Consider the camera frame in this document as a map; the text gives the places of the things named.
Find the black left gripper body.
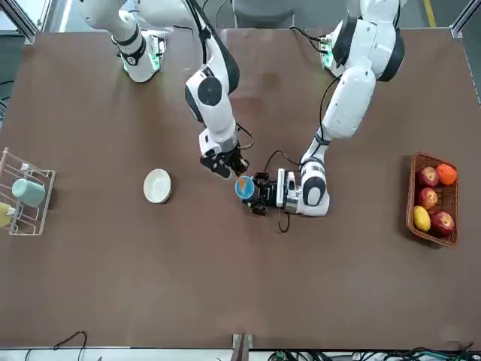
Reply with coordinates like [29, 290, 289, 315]
[253, 172, 279, 208]

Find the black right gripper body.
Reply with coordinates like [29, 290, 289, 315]
[216, 147, 246, 167]

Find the blue cup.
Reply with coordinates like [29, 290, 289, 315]
[234, 174, 257, 201]

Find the pale green cup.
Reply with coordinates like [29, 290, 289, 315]
[11, 177, 47, 207]

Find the yellow cup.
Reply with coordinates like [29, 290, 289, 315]
[0, 202, 14, 229]

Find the white bowl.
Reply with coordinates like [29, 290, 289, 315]
[143, 168, 173, 205]

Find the brown wicker basket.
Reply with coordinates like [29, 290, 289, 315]
[405, 150, 460, 247]

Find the grey chair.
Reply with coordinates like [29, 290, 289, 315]
[231, 0, 297, 29]

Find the yellow lemon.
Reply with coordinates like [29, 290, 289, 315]
[412, 205, 431, 232]

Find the red apple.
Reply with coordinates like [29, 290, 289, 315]
[417, 165, 440, 189]
[417, 187, 439, 211]
[430, 210, 456, 238]

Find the orange fruit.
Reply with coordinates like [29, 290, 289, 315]
[435, 163, 458, 186]

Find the aluminium frame post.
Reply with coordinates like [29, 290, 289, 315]
[231, 332, 257, 361]

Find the white wire cup rack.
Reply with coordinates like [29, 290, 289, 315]
[0, 147, 56, 236]

